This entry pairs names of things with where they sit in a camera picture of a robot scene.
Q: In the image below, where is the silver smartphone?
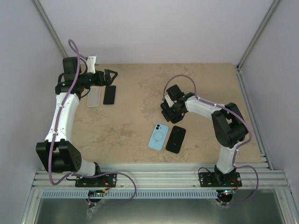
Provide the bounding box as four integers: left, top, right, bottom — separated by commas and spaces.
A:
103, 85, 116, 105

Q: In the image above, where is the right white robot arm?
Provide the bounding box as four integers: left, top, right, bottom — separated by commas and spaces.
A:
161, 85, 249, 186

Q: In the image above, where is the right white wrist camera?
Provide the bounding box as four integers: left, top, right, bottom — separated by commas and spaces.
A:
163, 93, 176, 108

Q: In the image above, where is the circuit board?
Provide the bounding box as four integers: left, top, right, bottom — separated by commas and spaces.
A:
221, 188, 237, 196
87, 189, 109, 197

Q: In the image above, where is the right aluminium corner post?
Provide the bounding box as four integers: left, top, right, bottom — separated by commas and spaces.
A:
235, 0, 283, 70

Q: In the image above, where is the right circuit board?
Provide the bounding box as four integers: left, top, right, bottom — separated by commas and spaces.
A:
221, 188, 237, 196

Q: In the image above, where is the blue slotted cable duct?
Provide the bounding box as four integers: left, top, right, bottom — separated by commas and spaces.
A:
42, 189, 218, 199

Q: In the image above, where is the aluminium corner post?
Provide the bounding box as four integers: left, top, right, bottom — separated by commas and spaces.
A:
32, 0, 68, 58
235, 0, 283, 70

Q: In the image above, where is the black cased phone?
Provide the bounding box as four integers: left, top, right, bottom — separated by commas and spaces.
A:
165, 126, 186, 154
166, 115, 183, 124

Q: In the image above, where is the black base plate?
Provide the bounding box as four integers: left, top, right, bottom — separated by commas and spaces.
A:
75, 174, 117, 188
198, 172, 242, 188

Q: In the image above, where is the left circuit board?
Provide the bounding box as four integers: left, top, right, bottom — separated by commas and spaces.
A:
87, 189, 109, 197

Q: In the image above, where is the light blue cased phone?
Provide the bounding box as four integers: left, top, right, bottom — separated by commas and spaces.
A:
148, 123, 169, 151

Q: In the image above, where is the beige phone case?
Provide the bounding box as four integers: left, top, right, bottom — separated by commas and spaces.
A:
87, 86, 100, 107

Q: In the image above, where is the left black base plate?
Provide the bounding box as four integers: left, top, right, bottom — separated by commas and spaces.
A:
75, 174, 117, 188

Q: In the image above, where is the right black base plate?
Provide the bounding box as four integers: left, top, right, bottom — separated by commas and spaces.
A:
198, 172, 242, 188

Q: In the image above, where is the clear plastic bag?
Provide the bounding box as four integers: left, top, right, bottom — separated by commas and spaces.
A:
86, 203, 99, 220

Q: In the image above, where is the aluminium rail frame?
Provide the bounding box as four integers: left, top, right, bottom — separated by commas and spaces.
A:
21, 154, 299, 224

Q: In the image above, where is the left aluminium corner post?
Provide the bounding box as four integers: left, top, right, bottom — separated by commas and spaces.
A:
32, 0, 68, 58

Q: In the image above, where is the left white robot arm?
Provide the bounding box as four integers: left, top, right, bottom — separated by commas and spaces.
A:
36, 55, 118, 186

